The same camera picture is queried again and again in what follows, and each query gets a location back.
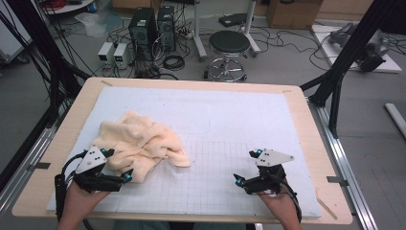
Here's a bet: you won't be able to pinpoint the round white table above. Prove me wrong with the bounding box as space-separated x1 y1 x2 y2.
37 0 97 15

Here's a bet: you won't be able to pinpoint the thin wooden strip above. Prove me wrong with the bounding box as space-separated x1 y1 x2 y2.
315 196 339 221

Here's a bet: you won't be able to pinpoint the white platform board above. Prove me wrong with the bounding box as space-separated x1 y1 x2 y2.
310 23 403 74

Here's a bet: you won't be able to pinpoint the black floor cables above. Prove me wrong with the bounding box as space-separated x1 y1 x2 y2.
253 24 333 72

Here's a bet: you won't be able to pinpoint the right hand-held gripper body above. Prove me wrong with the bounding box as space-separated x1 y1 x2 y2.
243 149 295 196

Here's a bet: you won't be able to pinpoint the black metal frame with cables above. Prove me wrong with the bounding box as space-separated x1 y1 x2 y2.
0 0 92 129

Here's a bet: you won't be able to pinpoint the white panel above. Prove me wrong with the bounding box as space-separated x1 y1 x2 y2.
0 0 34 63

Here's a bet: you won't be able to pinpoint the white tube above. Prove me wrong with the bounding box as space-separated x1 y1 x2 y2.
384 103 406 140

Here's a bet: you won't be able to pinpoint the cardboard box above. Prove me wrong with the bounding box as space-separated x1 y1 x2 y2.
266 0 325 31

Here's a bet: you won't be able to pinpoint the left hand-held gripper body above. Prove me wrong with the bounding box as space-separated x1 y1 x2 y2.
72 145 124 194

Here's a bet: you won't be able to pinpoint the white desk leg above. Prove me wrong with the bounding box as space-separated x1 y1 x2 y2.
191 0 209 60
241 0 262 56

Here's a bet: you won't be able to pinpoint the black round stool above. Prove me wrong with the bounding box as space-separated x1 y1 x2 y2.
204 30 252 83

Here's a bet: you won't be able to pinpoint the coiled black cable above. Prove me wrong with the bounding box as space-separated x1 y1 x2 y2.
162 54 187 72

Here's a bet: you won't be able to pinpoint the clear plastic bag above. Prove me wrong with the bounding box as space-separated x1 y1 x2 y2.
75 11 124 38

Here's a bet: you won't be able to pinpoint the white power supply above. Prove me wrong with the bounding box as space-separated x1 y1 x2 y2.
112 42 134 70
97 41 115 67

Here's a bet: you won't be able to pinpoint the black table clamp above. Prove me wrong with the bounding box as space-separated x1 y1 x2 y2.
27 161 52 173
327 174 350 188

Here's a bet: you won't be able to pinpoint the cream terry towel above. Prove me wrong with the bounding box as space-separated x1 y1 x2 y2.
91 110 192 184

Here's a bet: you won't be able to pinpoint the aluminium rail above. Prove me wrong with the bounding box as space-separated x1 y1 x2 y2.
0 126 57 216
306 97 379 230

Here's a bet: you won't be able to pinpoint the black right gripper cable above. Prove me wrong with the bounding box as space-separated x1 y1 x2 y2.
271 173 304 223

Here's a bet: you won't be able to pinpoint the black flat device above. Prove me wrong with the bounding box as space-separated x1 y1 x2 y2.
218 12 249 29

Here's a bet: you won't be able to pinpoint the person's left hand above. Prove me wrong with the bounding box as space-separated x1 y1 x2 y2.
64 182 111 212

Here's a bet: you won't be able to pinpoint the slim black computer tower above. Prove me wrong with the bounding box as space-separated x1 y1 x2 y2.
157 5 177 53

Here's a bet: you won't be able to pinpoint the white grid mat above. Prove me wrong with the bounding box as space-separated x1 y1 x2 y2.
46 85 323 220

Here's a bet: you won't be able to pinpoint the large black computer tower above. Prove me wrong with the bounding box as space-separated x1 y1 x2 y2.
128 7 159 63

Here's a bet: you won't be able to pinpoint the black metal frame post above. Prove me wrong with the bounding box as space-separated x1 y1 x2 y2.
300 0 406 139

